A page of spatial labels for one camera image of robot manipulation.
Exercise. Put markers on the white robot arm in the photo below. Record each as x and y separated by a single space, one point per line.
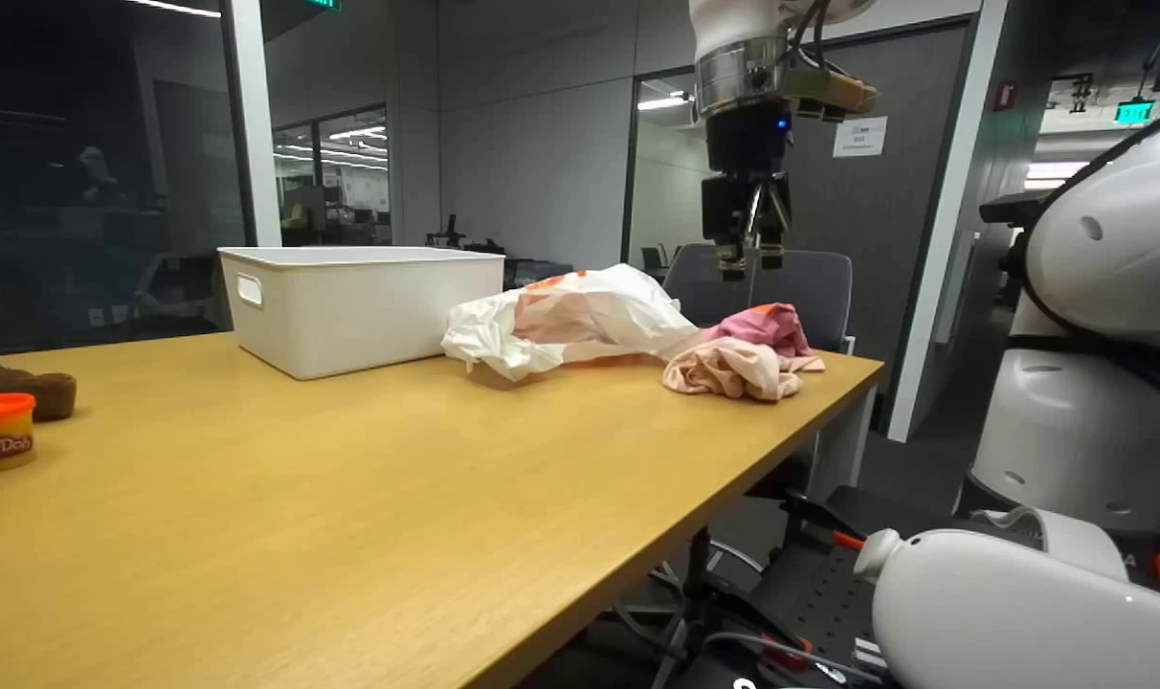
755 75

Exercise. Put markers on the white plastic storage bin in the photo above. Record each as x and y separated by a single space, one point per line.
341 308

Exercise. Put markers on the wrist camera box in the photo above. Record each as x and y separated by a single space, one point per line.
826 90

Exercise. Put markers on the light pink shirt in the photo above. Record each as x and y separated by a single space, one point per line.
742 368

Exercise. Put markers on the magenta pink shirt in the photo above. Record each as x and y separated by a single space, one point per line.
771 324

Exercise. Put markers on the grey office chair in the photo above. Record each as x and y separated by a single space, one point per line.
820 285

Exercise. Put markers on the white plastic bag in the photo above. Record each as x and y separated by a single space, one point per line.
568 321

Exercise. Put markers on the white foreground robot link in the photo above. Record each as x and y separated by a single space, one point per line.
972 612

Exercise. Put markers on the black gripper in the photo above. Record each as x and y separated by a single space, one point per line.
746 190

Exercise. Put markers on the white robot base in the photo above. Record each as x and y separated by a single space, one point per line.
1074 415

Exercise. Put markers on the paper sign on door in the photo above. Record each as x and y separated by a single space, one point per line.
861 135

